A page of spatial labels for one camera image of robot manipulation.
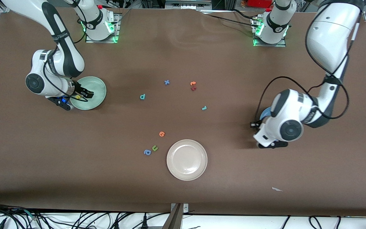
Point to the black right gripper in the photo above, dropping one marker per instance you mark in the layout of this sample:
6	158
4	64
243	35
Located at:
78	88

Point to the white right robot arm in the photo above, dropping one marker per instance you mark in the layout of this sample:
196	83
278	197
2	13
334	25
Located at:
37	83

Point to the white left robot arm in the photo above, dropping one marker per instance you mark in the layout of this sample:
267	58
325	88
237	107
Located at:
291	130

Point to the green plate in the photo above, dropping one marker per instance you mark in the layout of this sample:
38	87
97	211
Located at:
97	101

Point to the blue plate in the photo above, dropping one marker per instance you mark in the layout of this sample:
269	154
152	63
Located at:
265	114

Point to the white paper scrap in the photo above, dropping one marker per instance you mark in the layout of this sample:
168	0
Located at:
276	189

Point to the beige plate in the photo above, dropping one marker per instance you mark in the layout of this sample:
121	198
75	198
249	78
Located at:
186	160

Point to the blue letter a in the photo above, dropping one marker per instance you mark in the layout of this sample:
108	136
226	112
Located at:
147	152

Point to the green letter u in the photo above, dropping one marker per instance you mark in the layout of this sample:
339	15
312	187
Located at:
154	148

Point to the red box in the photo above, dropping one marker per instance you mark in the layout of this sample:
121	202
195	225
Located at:
253	3

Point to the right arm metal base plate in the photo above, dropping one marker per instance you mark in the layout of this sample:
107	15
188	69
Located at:
91	41

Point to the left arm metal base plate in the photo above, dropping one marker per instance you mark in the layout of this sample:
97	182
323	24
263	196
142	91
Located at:
270	45

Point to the metal table edge bracket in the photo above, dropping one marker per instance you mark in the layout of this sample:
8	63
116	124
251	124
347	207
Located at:
175	219

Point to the grey metal rail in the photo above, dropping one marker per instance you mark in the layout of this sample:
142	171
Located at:
186	4

